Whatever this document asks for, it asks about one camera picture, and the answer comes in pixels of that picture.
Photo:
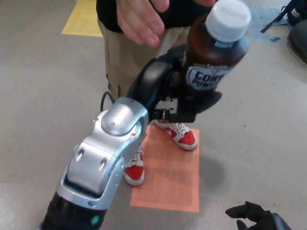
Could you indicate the black backpack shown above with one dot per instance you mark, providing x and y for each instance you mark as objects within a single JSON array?
[{"x": 298, "y": 14}]

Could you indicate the robot right black hand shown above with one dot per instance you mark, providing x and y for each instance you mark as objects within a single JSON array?
[{"x": 261, "y": 218}]

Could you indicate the robot left silver arm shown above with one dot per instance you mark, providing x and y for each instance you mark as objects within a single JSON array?
[{"x": 115, "y": 119}]

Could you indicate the person's left red white sneaker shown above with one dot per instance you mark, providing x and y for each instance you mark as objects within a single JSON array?
[{"x": 184, "y": 139}]

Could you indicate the robot left black hand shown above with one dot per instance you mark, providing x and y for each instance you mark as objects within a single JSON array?
[{"x": 151, "y": 76}]

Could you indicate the yellow floor marker sheet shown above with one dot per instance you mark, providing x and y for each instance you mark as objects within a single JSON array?
[{"x": 82, "y": 21}]

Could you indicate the person's red white sneaker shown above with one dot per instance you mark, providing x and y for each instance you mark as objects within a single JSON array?
[
  {"x": 184, "y": 139},
  {"x": 134, "y": 171}
]

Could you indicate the blue floor marker sheet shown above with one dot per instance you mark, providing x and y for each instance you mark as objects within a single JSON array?
[{"x": 257, "y": 26}]

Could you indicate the grey round stool seat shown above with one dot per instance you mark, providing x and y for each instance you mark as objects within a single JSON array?
[{"x": 299, "y": 43}]

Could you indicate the orange floor marker sheet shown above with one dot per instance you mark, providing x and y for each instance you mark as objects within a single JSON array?
[{"x": 172, "y": 182}]

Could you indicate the small blue tape scrap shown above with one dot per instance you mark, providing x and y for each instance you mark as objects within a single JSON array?
[{"x": 274, "y": 38}]

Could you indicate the person's right red white sneaker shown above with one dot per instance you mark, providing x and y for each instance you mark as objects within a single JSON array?
[{"x": 134, "y": 171}]

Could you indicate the black shirt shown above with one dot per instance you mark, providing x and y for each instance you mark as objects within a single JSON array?
[{"x": 182, "y": 14}]

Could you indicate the person's right hand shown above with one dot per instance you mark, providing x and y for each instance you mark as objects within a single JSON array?
[{"x": 139, "y": 21}]

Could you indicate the brown Core Power shake bottle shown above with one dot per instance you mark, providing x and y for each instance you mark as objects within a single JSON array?
[{"x": 213, "y": 55}]

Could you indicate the khaki cargo pants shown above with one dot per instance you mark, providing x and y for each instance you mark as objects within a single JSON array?
[{"x": 120, "y": 62}]

